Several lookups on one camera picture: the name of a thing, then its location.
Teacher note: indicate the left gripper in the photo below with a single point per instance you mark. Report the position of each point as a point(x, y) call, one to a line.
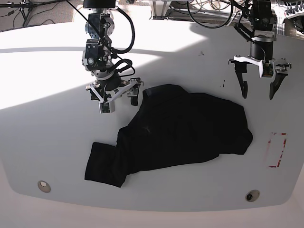
point(278, 65)

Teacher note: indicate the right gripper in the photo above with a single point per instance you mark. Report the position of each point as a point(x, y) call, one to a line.
point(113, 88)

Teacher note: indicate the black T-shirt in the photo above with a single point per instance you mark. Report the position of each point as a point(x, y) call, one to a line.
point(172, 127)

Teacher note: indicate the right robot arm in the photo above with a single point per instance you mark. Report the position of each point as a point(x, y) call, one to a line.
point(103, 61)

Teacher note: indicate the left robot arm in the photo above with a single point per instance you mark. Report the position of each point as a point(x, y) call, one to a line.
point(261, 36)

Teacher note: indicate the red tape rectangle marking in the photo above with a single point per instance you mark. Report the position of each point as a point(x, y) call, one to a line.
point(275, 149)

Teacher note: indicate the table grommet hole left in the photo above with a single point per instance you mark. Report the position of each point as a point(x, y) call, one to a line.
point(44, 186)

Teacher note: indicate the table grommet hole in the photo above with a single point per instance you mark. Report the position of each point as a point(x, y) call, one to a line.
point(252, 196)
point(44, 186)

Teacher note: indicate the table grommet hole right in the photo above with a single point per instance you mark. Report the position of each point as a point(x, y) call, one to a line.
point(252, 196)

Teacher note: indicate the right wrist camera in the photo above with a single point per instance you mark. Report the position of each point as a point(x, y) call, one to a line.
point(106, 107)

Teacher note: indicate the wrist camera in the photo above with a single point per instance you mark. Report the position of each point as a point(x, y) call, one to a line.
point(106, 107)
point(266, 69)

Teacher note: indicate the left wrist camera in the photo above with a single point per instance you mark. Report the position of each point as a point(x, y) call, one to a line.
point(266, 69)

